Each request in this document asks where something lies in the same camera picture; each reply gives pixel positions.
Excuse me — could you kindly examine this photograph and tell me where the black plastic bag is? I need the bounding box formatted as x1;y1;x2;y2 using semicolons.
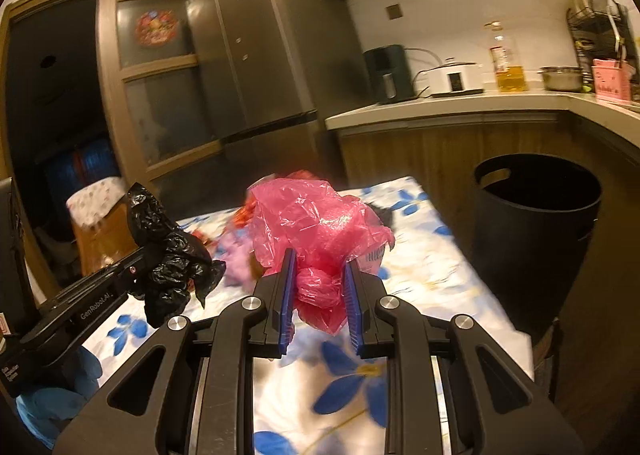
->
126;183;226;328

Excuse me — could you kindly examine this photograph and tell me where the pink plastic bag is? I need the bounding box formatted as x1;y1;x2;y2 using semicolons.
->
248;178;395;336

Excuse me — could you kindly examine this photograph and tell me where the black trash bin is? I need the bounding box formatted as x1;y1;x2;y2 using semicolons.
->
471;154;602;340

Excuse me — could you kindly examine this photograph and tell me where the blue gloved left hand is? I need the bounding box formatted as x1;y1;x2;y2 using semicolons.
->
16;347;103;449

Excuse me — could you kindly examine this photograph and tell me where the orange chair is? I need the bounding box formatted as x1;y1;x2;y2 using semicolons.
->
72;200;138;276

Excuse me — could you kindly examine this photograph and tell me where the polka dot cloth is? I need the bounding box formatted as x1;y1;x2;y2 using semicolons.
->
66;176;126;227

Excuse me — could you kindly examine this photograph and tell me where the purple plastic bag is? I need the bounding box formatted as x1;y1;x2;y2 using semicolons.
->
216;229;255;291

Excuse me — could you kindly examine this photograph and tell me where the floral blue white tablecloth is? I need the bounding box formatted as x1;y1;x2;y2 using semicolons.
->
81;175;535;455

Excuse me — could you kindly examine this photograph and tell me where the red printed plastic bag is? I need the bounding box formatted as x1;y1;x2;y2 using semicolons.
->
188;170;317;246

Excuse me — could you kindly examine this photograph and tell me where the wooden glass door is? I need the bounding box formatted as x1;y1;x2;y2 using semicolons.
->
96;0;221;189

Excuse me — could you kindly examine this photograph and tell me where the small black bag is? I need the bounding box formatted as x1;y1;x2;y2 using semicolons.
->
367;202;394;230

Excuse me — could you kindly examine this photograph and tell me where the wooden lower cabinet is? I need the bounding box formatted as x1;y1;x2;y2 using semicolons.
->
337;110;639;255

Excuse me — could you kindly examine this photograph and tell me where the dark grey refrigerator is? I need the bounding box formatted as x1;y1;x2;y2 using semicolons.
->
190;0;372;189

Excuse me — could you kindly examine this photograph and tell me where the cooking oil bottle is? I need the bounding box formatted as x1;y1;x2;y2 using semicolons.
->
485;20;528;93

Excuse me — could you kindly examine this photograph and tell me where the white rice cooker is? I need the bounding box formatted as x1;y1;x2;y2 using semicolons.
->
425;62;484;97

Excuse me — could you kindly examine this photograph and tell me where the steel bowl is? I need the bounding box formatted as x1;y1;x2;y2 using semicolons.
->
538;66;584;93

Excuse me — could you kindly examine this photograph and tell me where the black air fryer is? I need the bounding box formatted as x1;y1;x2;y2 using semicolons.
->
363;44;416;104

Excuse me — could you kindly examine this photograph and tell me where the pink utensil holder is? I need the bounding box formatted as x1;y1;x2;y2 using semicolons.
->
592;58;634;102

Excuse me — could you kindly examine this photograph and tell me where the black dish rack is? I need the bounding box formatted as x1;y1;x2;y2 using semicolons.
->
566;0;638;93

